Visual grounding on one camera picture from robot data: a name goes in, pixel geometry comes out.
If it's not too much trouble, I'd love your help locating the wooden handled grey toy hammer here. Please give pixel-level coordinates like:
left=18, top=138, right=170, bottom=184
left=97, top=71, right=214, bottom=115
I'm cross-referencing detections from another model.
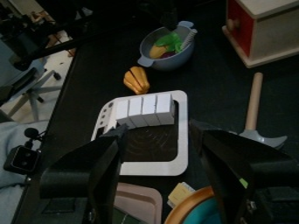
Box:
left=238, top=72, right=289, bottom=151

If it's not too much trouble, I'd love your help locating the teal plate with orange rim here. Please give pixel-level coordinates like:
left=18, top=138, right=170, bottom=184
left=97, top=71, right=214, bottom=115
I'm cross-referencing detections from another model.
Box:
left=163, top=185, right=223, bottom=224

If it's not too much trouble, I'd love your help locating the small black camera with microphone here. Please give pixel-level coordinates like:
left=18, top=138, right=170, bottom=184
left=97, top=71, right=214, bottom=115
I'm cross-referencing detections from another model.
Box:
left=3, top=127, right=43, bottom=176

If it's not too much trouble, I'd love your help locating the grey-blue toy pot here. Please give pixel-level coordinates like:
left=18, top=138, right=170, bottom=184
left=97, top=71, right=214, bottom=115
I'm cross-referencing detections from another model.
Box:
left=137, top=20, right=198, bottom=72

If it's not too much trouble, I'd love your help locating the white ridged toy utensil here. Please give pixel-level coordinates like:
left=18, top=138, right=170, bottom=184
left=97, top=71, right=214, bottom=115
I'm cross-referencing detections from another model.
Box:
left=179, top=28, right=199, bottom=51

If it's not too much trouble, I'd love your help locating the white rectangular frame tray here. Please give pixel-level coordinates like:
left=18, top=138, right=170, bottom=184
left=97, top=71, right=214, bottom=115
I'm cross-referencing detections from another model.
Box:
left=90, top=89, right=190, bottom=177

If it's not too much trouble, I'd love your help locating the toy corn with green husk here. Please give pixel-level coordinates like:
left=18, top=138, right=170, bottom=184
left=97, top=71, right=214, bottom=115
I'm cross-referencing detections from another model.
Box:
left=149, top=31, right=185, bottom=60

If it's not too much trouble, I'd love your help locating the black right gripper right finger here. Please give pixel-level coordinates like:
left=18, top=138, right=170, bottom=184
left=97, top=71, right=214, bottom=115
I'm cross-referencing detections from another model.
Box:
left=189, top=118, right=299, bottom=224

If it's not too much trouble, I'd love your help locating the yellow sponge block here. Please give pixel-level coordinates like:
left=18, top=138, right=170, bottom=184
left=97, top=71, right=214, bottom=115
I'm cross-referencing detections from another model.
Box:
left=166, top=181, right=197, bottom=209

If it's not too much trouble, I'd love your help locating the white toy block row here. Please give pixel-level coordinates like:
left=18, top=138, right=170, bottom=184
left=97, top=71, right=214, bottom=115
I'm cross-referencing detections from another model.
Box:
left=115, top=92, right=177, bottom=130

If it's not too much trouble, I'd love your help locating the pink plastic tray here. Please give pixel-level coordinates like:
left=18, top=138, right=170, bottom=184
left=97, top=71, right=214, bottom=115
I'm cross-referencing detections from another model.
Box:
left=113, top=182, right=165, bottom=224

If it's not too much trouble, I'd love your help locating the yellow toy bread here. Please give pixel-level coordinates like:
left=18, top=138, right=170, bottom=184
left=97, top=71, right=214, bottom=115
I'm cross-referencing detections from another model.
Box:
left=123, top=66, right=151, bottom=95

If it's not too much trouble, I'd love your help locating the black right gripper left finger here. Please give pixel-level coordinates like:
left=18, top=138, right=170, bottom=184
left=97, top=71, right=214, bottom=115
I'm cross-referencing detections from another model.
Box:
left=39, top=123, right=130, bottom=224

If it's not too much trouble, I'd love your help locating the purple toy piece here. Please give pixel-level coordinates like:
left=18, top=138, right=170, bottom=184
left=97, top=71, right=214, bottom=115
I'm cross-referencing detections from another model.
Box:
left=161, top=51, right=178, bottom=60

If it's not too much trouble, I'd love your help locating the wooden box with red face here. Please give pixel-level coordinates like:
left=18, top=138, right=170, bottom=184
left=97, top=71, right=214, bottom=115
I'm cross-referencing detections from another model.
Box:
left=221, top=0, right=299, bottom=69

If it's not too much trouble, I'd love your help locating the grey office chair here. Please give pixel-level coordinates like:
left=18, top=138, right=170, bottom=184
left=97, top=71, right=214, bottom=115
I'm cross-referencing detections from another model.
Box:
left=0, top=56, right=63, bottom=122

